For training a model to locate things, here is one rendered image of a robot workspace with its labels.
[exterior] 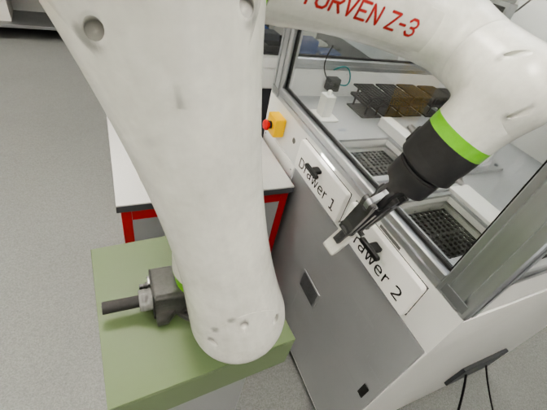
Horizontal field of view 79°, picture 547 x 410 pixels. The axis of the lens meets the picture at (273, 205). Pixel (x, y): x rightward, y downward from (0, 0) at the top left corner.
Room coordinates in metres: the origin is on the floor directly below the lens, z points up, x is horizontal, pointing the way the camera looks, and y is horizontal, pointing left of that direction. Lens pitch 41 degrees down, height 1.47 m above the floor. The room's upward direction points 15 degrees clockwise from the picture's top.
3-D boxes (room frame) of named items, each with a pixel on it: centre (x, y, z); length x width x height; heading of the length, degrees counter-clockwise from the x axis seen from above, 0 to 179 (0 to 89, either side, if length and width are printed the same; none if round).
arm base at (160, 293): (0.36, 0.14, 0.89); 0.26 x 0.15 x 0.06; 121
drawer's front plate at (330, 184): (0.88, -0.12, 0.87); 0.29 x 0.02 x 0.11; 32
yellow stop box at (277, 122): (1.15, 0.07, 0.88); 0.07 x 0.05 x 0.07; 32
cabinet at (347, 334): (1.09, -0.55, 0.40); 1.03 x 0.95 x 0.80; 32
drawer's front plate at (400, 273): (0.61, -0.29, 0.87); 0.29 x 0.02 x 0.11; 32
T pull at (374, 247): (0.59, -0.26, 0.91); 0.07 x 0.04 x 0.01; 32
